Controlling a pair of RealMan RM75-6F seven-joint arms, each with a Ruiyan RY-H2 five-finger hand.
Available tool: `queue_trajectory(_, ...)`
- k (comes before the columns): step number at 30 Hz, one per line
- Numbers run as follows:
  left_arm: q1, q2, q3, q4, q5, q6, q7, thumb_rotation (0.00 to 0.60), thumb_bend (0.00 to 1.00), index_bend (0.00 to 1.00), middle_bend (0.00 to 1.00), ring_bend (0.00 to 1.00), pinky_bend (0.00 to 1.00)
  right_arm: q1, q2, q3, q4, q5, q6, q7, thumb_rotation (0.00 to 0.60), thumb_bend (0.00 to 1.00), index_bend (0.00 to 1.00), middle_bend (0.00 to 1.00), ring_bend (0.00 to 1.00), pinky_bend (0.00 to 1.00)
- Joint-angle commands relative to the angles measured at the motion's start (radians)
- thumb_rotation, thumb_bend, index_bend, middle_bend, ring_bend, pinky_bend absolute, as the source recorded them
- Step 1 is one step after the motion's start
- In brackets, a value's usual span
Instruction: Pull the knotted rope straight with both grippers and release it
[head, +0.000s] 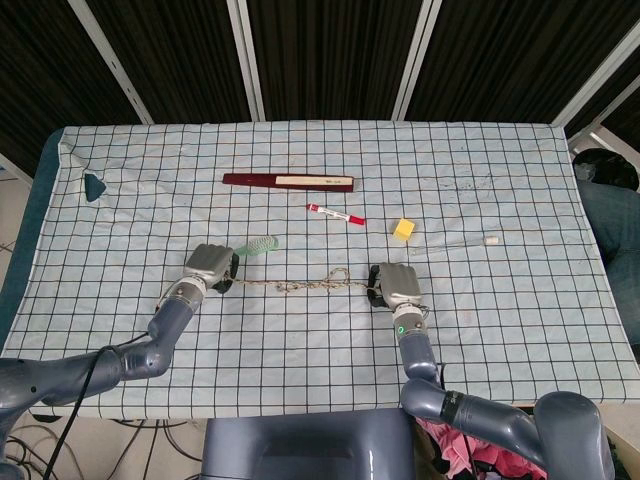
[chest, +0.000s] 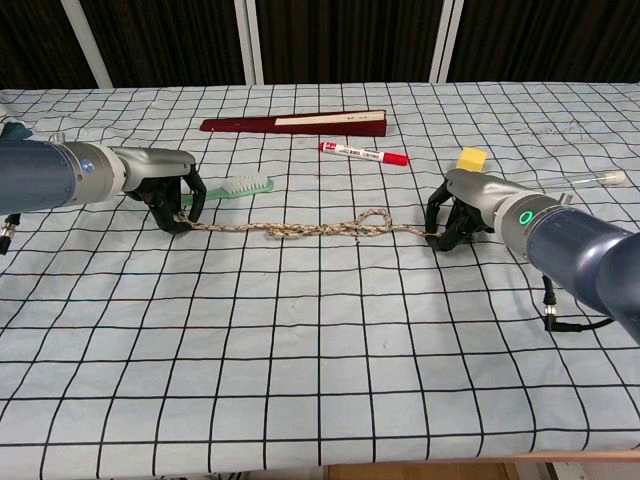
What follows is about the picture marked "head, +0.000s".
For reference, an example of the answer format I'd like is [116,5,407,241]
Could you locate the green plastic brush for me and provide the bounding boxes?
[233,236,279,257]

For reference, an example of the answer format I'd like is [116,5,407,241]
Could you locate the white partition frame post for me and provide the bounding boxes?
[67,0,154,125]
[226,0,267,122]
[549,19,640,132]
[390,0,444,121]

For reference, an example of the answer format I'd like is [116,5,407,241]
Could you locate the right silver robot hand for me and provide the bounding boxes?
[366,261,427,310]

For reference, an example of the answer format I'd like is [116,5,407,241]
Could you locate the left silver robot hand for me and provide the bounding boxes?
[182,243,241,294]

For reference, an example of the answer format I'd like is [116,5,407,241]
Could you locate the red and white marker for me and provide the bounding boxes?
[306,202,367,227]

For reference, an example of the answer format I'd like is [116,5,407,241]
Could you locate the yellow cube block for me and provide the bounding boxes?
[392,217,417,243]

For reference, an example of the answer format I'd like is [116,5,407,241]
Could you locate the blue-grey robot torso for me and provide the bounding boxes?
[200,412,416,480]

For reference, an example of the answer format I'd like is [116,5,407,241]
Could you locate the checkered light blue tablecloth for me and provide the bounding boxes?
[0,119,634,419]

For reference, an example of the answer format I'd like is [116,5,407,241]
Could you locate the teal table padding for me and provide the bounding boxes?
[0,126,67,346]

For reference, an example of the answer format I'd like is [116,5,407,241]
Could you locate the person in blue jeans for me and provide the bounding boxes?
[572,147,640,346]

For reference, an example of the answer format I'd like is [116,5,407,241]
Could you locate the clear glass dropper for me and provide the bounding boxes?
[407,235,499,256]

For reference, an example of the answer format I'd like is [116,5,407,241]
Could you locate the black cable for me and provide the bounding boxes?
[37,331,151,480]

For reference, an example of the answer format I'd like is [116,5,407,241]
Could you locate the braided beige rope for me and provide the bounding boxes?
[225,268,379,297]

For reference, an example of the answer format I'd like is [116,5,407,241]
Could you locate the pink cloth pile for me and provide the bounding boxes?
[417,417,549,480]

